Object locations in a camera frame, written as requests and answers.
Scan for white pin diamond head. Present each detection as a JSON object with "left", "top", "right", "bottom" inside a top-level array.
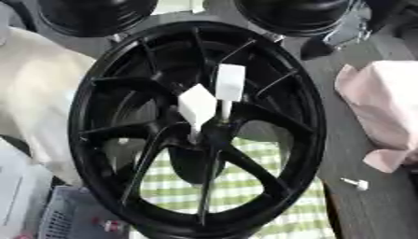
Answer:
[{"left": 176, "top": 83, "right": 219, "bottom": 146}]

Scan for white pin rectangular head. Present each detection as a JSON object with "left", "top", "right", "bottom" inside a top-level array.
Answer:
[{"left": 214, "top": 63, "right": 248, "bottom": 122}]

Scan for black spoked wheel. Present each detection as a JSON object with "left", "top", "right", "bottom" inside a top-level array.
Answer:
[{"left": 66, "top": 21, "right": 328, "bottom": 239}]

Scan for small white loose pin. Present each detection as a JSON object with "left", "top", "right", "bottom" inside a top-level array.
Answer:
[{"left": 340, "top": 176, "right": 371, "bottom": 191}]

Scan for black round tire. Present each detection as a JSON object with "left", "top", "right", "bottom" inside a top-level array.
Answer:
[
  {"left": 35, "top": 0, "right": 160, "bottom": 38},
  {"left": 233, "top": 0, "right": 363, "bottom": 38}
]

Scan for grey perforated box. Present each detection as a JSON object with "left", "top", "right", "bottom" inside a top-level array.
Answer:
[{"left": 35, "top": 186, "right": 132, "bottom": 239}]

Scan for person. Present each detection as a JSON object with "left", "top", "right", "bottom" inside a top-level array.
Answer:
[{"left": 0, "top": 25, "right": 98, "bottom": 188}]

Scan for pink cloth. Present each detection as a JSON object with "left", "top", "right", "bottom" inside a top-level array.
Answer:
[{"left": 333, "top": 60, "right": 418, "bottom": 174}]

